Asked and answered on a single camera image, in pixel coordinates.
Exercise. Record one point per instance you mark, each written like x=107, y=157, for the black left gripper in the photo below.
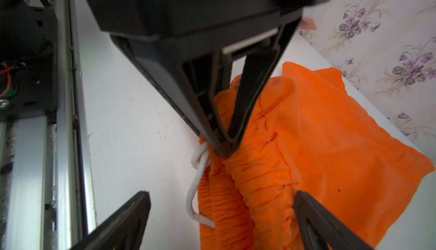
x=152, y=35

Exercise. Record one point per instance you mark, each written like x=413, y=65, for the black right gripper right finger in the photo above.
x=321, y=230

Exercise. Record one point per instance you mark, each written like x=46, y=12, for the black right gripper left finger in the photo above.
x=123, y=230

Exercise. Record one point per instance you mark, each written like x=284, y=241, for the orange cloth garment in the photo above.
x=306, y=133

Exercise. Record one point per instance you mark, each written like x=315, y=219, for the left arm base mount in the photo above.
x=28, y=59

